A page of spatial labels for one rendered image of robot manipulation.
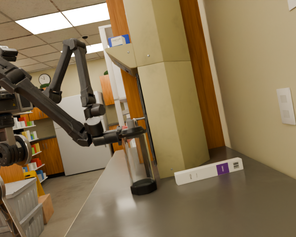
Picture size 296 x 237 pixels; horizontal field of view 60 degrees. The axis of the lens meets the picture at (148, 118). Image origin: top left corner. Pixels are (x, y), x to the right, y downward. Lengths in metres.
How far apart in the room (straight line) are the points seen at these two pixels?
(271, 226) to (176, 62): 0.74
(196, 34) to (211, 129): 0.53
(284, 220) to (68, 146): 5.79
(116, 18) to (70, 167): 5.13
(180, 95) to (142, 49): 0.25
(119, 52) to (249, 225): 0.77
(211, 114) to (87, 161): 4.96
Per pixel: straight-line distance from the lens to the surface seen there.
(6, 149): 1.74
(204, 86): 1.47
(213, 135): 1.49
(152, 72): 1.06
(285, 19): 0.86
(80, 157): 6.22
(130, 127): 0.94
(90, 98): 1.53
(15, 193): 3.07
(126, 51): 1.08
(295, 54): 0.84
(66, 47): 1.75
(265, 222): 0.68
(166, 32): 1.14
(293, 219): 0.69
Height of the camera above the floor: 1.25
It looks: 3 degrees down
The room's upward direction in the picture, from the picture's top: 12 degrees counter-clockwise
